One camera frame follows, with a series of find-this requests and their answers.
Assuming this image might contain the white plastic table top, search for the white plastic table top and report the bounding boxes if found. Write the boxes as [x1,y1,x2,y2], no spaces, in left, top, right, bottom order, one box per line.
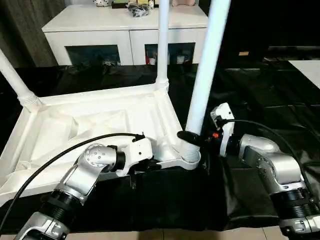
[0,81,203,205]

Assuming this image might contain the bag of black items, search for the bag of black items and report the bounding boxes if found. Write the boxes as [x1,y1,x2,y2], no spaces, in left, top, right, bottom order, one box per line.
[127,1,154,19]

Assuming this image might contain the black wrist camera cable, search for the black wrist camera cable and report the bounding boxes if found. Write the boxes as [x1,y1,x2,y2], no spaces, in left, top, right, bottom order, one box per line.
[0,132,146,226]
[216,118,314,196]

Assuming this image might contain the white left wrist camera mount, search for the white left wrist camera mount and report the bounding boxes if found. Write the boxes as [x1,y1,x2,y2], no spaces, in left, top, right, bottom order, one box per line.
[115,136,154,178]

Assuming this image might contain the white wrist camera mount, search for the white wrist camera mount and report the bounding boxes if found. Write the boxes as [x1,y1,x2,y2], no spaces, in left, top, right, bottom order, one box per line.
[209,101,236,158]
[115,136,154,178]

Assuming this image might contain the black plastic mat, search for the black plastic mat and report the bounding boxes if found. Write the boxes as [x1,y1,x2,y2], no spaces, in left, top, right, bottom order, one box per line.
[0,59,320,236]

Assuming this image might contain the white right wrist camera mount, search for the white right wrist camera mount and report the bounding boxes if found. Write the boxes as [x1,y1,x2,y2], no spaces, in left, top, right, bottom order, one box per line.
[209,101,236,158]

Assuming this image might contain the black low cabinet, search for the black low cabinet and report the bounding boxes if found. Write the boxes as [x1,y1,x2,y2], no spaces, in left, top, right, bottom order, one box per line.
[206,0,320,63]

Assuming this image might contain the beige plush toy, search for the beige plush toy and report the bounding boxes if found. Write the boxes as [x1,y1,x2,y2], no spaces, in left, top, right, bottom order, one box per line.
[171,0,198,8]

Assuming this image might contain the white flat board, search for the white flat board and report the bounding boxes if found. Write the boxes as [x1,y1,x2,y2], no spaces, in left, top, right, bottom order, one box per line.
[288,59,320,90]

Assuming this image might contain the dark grey curtain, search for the dark grey curtain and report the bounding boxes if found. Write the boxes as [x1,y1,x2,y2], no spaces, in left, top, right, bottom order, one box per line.
[0,0,60,69]

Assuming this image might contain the black left wrist camera cable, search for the black left wrist camera cable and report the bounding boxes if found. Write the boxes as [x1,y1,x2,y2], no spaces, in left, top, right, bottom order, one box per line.
[0,132,146,226]

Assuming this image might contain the red and white container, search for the red and white container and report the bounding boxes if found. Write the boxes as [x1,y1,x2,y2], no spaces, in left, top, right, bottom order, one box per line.
[146,50,158,66]

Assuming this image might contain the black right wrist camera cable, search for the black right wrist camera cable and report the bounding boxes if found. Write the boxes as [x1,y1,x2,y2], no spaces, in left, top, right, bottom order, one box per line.
[216,118,314,196]

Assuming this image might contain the white plastic table leg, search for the white plastic table leg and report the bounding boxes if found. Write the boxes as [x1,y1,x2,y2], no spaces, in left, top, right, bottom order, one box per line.
[0,48,41,110]
[154,0,171,93]
[179,0,233,163]

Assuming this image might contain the dark frame with yellow cards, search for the dark frame with yellow cards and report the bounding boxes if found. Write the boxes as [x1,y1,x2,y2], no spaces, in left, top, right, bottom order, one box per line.
[111,0,161,10]

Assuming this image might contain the white sideboard cabinet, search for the white sideboard cabinet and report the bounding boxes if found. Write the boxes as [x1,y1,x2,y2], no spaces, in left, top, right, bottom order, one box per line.
[41,4,210,68]

